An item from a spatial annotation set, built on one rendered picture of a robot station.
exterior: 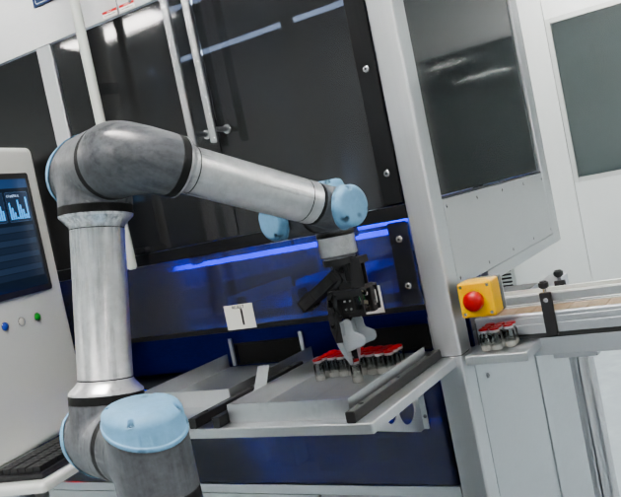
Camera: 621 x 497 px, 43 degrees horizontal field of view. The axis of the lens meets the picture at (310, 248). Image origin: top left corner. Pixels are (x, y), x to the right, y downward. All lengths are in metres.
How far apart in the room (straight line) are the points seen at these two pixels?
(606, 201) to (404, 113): 4.66
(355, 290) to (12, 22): 1.28
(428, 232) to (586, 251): 4.70
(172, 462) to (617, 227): 5.34
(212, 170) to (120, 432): 0.40
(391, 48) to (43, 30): 1.00
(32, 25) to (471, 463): 1.56
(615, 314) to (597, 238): 4.59
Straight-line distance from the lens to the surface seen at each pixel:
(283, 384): 1.64
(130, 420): 1.12
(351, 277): 1.52
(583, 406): 1.78
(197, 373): 1.95
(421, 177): 1.62
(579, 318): 1.68
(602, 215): 6.22
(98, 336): 1.24
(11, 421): 2.02
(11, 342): 2.04
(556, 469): 2.25
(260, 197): 1.25
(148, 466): 1.12
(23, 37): 2.31
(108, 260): 1.24
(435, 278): 1.63
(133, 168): 1.15
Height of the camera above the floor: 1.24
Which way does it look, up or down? 3 degrees down
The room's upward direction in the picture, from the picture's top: 12 degrees counter-clockwise
